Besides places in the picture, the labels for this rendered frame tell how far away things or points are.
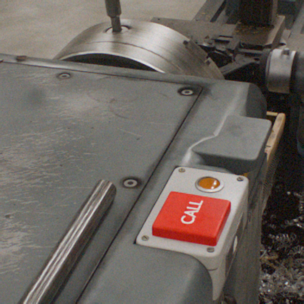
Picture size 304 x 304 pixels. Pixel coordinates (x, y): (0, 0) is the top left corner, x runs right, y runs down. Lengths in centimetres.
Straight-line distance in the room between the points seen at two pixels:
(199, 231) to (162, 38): 52
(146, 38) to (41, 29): 334
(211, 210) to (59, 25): 384
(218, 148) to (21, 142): 21
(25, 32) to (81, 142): 363
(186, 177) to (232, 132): 11
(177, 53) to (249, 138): 32
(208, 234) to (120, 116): 26
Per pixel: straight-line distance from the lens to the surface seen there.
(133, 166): 82
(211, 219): 72
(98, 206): 73
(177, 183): 79
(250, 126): 89
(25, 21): 463
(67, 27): 451
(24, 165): 84
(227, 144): 86
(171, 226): 71
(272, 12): 176
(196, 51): 121
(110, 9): 117
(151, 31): 119
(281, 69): 140
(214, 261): 70
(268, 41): 170
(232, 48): 144
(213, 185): 78
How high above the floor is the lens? 169
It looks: 32 degrees down
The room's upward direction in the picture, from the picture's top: 2 degrees counter-clockwise
